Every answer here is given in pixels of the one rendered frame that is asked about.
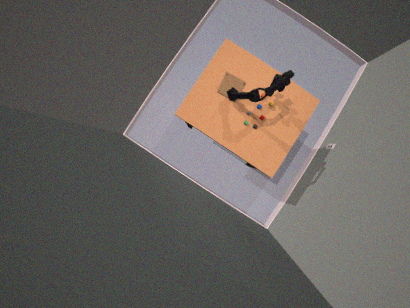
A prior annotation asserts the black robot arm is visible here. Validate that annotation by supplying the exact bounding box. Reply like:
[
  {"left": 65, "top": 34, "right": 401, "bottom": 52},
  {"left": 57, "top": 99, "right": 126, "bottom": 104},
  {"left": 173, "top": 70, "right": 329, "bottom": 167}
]
[{"left": 227, "top": 70, "right": 295, "bottom": 102}]

